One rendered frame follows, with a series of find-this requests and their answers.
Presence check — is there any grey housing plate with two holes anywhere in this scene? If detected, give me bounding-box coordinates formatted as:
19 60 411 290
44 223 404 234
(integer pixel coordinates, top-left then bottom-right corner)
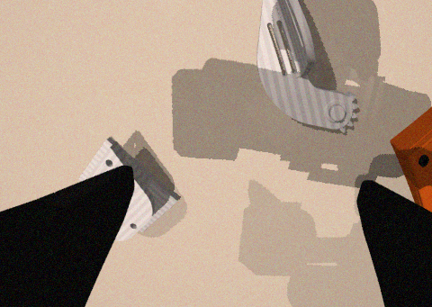
87 141 156 241

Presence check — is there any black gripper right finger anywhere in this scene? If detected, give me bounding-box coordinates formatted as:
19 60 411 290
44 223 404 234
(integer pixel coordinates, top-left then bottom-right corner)
356 180 432 307

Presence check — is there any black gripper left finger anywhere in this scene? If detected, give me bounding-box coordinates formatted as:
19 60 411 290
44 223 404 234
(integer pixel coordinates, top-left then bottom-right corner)
0 166 136 307

